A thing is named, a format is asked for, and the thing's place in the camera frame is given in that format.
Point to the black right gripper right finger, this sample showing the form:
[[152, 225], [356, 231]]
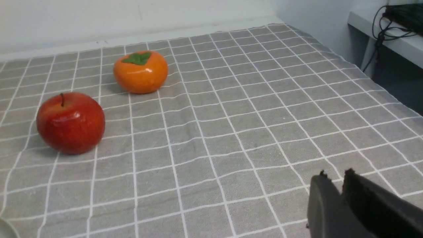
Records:
[[382, 213]]

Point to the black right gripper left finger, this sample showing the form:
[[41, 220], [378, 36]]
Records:
[[328, 215]]

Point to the white side shelf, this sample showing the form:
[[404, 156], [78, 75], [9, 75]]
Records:
[[368, 19]]

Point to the orange persimmon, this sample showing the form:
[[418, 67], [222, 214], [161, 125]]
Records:
[[141, 72]]

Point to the red apple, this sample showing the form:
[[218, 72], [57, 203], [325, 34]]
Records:
[[72, 123]]

